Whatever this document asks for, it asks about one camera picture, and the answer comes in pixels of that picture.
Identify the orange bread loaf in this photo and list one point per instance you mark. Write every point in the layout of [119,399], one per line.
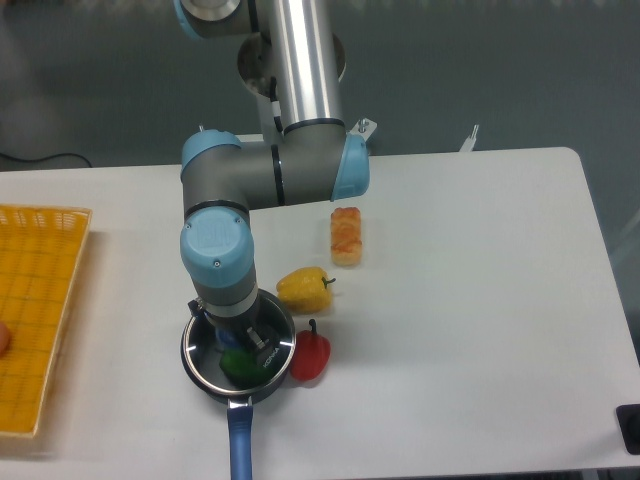
[346,241]

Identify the glass pot lid blue knob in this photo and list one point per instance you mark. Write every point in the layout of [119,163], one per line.
[201,353]

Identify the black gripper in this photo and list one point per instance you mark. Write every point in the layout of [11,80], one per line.
[236,332]

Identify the black device at table edge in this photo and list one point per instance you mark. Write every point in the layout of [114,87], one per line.
[628,418]

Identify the yellow woven basket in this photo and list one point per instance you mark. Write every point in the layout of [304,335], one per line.
[41,252]

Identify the red bell pepper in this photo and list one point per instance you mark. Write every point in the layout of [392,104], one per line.
[312,353]

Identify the white table bracket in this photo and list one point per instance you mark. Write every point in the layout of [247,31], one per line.
[470,141]

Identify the yellow bell pepper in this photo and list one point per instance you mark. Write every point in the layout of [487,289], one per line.
[306,290]

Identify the orange round object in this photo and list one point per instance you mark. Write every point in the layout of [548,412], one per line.
[5,337]

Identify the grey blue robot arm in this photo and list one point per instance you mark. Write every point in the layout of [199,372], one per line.
[223,180]

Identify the dark pot blue handle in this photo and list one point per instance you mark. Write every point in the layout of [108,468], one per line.
[239,418]

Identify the green bell pepper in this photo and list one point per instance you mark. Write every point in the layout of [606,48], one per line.
[240,369]

